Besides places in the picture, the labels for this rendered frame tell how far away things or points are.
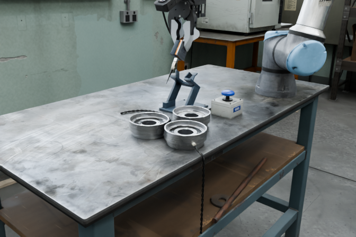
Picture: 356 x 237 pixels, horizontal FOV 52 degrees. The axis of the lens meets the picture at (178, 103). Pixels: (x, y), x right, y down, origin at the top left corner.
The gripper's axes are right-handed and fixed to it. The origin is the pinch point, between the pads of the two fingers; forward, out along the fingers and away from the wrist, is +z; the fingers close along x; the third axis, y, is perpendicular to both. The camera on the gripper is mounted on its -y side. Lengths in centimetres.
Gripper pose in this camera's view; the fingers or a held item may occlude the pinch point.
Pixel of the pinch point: (180, 46)
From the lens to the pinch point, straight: 111.4
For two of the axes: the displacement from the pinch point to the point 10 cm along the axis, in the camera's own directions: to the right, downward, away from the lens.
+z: -0.2, 9.5, 3.1
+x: -7.8, -2.0, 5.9
